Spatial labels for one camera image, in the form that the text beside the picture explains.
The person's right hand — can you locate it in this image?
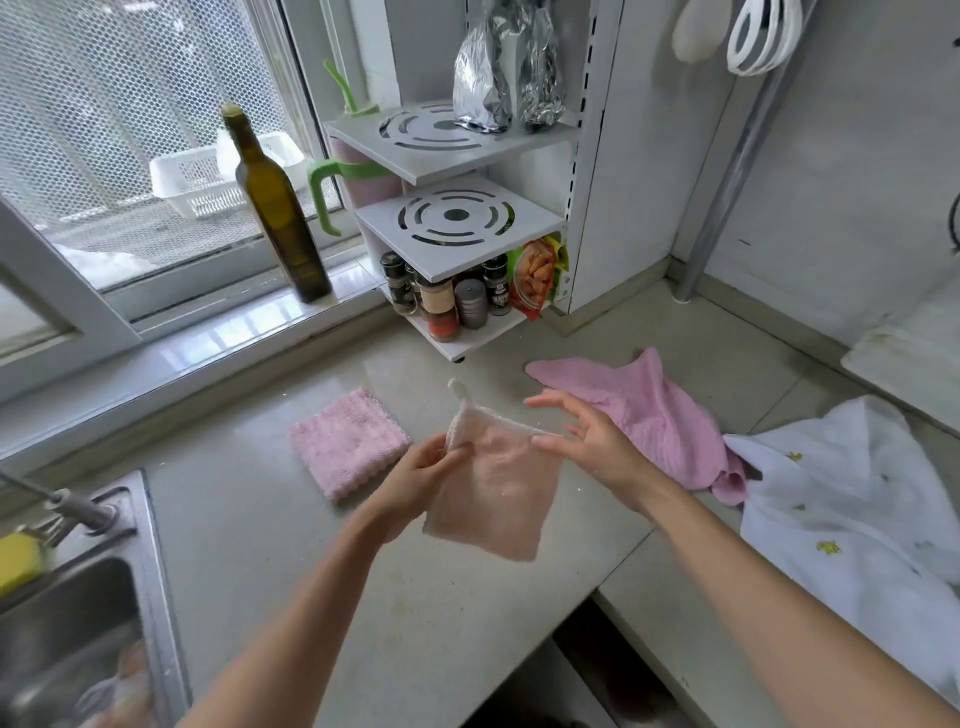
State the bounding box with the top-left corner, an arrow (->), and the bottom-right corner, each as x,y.
523,388 -> 662,516

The person's left hand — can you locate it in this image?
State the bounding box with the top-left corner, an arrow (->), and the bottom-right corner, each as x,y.
367,431 -> 475,546

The pink muslin cloth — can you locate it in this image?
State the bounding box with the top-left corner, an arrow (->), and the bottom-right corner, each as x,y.
524,346 -> 749,508

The peach towel with white trim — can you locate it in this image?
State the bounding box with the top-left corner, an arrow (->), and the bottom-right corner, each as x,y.
422,378 -> 565,564

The light pink ribbed towel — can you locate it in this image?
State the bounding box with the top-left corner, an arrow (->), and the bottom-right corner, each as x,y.
288,387 -> 412,504

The white banana print cloth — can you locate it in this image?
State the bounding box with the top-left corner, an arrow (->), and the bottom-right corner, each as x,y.
723,395 -> 960,710

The person's left forearm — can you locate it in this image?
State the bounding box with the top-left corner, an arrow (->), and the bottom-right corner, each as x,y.
179,509 -> 421,728

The person's right forearm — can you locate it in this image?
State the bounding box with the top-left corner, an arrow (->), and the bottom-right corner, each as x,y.
633,468 -> 960,728

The tan and red spice jar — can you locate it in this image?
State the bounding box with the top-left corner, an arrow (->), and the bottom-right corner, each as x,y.
416,275 -> 461,344

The black-lidded spice jar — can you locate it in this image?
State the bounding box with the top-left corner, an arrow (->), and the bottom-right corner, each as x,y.
379,250 -> 410,301
389,262 -> 421,316
481,253 -> 513,317

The red and green snack packet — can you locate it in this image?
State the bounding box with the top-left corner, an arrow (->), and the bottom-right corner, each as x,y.
508,236 -> 571,322

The steel shaker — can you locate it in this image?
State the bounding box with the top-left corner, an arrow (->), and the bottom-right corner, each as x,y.
454,277 -> 490,331

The white tiered shelf rack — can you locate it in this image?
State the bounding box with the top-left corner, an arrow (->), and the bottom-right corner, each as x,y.
323,0 -> 676,365

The stainless steel sink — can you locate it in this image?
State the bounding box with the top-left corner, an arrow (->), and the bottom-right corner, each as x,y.
0,470 -> 193,728

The grey metal pipe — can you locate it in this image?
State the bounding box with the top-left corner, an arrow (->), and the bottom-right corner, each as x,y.
671,0 -> 819,305

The dark green glass bottle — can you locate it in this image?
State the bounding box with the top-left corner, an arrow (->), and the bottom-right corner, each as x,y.
219,103 -> 334,305

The white drip tray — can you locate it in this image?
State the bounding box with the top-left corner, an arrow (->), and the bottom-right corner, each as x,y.
839,322 -> 960,440

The metal faucet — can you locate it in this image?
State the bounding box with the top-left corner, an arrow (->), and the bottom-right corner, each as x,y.
0,468 -> 120,535

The clear plastic bag of food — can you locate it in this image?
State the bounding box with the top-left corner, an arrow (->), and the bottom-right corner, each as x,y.
74,637 -> 155,728

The white plastic basket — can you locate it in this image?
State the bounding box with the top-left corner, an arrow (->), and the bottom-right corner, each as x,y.
148,131 -> 309,221

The yellow sponge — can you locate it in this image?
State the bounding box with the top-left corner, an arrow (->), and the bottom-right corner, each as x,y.
0,530 -> 48,601

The white plastic spoon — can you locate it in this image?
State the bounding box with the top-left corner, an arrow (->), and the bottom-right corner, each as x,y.
671,0 -> 735,64

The white slotted utensil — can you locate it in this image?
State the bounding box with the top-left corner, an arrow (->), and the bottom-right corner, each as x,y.
725,0 -> 805,78

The pink jug with green handle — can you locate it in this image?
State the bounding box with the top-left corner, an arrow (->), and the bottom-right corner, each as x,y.
307,59 -> 406,238

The white window frame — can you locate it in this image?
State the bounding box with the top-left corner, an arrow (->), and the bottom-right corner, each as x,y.
0,0 -> 391,406

